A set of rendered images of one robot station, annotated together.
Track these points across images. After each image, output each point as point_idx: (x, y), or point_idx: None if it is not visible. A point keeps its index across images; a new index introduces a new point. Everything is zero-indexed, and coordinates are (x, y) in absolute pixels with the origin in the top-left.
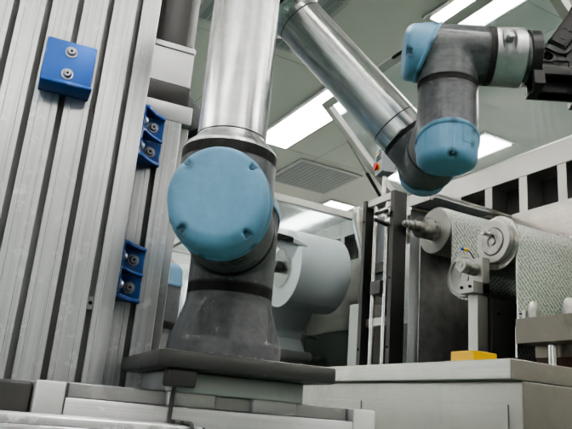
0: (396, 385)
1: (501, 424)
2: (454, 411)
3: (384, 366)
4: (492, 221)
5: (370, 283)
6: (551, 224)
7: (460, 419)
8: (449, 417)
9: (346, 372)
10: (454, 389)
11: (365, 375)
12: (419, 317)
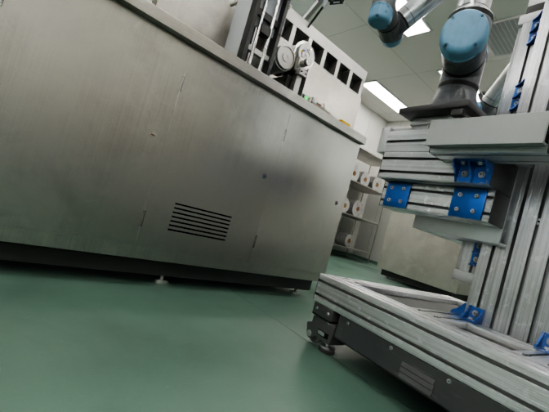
0: (311, 118)
1: (351, 156)
2: (336, 144)
3: (317, 108)
4: (310, 45)
5: (263, 24)
6: None
7: (337, 148)
8: (334, 145)
9: (292, 95)
10: (338, 135)
11: (305, 105)
12: (248, 55)
